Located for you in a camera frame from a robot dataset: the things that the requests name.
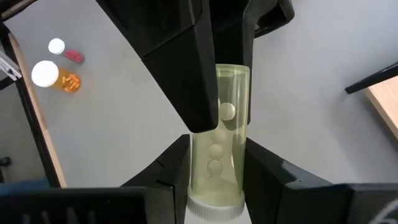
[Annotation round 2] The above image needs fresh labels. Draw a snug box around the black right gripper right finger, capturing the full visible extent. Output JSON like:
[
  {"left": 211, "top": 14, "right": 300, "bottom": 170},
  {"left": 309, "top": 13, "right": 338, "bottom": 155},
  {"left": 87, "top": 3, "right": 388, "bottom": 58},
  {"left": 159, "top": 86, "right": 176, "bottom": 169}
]
[{"left": 243, "top": 138, "right": 398, "bottom": 224}]

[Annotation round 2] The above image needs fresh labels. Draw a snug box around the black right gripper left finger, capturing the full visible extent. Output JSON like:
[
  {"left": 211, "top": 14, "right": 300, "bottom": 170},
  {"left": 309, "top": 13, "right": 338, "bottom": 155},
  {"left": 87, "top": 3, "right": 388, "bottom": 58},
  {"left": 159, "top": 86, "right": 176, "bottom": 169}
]
[{"left": 0, "top": 134, "right": 191, "bottom": 224}]

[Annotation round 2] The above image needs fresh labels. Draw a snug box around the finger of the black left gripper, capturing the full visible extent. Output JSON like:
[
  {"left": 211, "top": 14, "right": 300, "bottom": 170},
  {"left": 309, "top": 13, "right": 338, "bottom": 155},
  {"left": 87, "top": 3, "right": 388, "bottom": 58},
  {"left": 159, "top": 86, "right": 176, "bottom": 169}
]
[
  {"left": 96, "top": 0, "right": 219, "bottom": 133},
  {"left": 208, "top": 0, "right": 295, "bottom": 125}
]

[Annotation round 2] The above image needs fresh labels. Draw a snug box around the yellow-green pill bottle white cap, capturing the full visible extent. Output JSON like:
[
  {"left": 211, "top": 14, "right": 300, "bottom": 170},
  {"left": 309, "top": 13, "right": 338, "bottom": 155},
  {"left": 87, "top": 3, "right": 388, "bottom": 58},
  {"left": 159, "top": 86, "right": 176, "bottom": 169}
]
[{"left": 186, "top": 63, "right": 251, "bottom": 222}]

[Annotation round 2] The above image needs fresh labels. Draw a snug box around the red capsule pill bottle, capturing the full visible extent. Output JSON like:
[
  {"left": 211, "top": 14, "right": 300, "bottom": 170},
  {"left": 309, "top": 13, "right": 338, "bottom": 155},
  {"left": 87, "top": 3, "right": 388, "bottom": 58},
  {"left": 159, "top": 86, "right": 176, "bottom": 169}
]
[{"left": 48, "top": 37, "right": 85, "bottom": 65}]

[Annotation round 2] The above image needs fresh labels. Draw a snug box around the white round lid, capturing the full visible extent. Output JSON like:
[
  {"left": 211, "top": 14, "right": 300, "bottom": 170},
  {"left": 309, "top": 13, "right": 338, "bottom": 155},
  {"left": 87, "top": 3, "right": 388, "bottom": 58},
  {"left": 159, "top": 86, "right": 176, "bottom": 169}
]
[{"left": 30, "top": 60, "right": 82, "bottom": 93}]

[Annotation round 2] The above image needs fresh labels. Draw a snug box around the table frame with wooden sides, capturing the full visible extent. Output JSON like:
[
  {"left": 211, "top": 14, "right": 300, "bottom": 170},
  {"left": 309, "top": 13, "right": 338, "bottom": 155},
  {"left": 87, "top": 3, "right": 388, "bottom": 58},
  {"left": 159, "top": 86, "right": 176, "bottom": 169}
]
[{"left": 0, "top": 0, "right": 68, "bottom": 189}]

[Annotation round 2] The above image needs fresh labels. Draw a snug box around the grey metal bracket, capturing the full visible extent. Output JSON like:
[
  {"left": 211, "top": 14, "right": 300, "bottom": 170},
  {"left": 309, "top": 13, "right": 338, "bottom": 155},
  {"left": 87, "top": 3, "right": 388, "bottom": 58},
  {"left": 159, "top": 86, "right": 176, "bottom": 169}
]
[{"left": 0, "top": 51, "right": 22, "bottom": 82}]

